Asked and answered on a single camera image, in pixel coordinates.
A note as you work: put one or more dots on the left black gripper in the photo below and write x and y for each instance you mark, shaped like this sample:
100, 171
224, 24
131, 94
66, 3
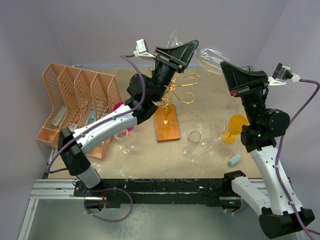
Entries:
177, 59

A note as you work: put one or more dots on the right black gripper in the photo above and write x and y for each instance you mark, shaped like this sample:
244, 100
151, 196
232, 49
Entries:
238, 78

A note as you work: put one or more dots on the clear wine glass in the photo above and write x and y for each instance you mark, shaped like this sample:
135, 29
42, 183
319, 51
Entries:
218, 127
210, 58

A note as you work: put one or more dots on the yellow plastic wine glass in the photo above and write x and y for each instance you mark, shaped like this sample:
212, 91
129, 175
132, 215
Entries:
234, 128

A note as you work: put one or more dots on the small clear glass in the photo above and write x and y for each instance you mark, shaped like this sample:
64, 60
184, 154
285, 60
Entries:
208, 144

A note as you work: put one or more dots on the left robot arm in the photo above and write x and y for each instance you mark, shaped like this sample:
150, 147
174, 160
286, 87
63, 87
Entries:
144, 91

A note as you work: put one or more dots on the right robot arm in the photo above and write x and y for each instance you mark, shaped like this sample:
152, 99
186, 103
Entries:
279, 210

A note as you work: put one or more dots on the light blue small box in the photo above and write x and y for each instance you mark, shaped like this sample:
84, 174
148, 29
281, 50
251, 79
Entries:
234, 160

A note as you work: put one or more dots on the clear champagne flute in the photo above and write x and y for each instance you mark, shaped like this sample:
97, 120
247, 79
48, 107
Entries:
193, 140

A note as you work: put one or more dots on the clear glass left front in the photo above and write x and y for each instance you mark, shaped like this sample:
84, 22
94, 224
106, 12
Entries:
124, 141

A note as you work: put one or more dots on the blue toothbrush package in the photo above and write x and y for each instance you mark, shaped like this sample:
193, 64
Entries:
91, 118

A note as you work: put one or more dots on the orange plastic file organizer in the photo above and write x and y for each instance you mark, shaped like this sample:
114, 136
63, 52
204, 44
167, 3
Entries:
83, 92

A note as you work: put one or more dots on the silver red tube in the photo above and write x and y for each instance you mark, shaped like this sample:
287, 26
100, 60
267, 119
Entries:
59, 116

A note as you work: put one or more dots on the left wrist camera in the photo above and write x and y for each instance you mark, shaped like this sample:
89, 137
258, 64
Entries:
141, 50

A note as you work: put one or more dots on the gold wire wine glass rack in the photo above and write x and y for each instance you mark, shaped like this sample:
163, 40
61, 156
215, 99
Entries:
165, 118

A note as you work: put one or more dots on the black table front rail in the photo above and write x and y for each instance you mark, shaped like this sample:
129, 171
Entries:
228, 192

